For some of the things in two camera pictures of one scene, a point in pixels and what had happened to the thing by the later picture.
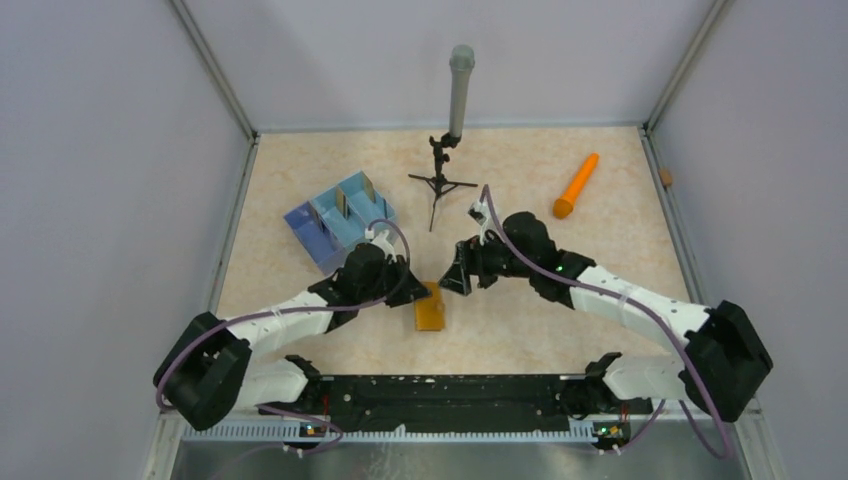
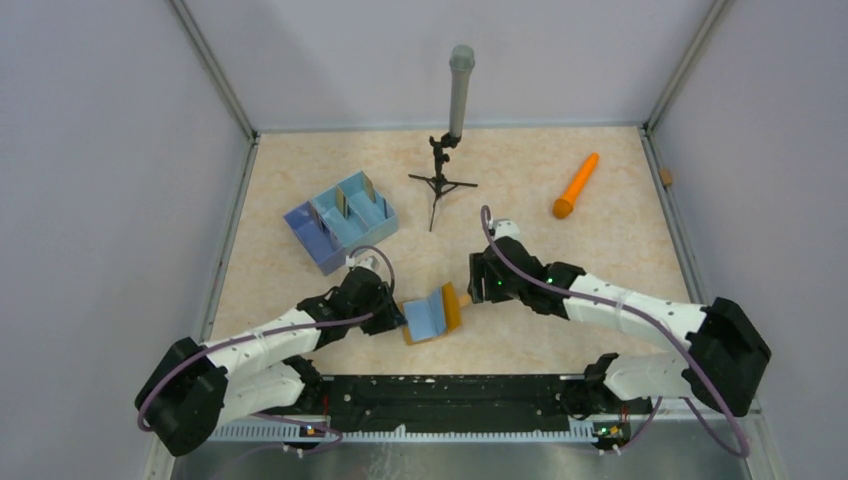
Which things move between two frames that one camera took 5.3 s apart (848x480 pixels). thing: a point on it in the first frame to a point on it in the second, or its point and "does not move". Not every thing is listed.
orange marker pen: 564,206 does not move
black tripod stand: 438,183 does not move
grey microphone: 461,61 does not move
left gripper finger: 410,288 to 388,314
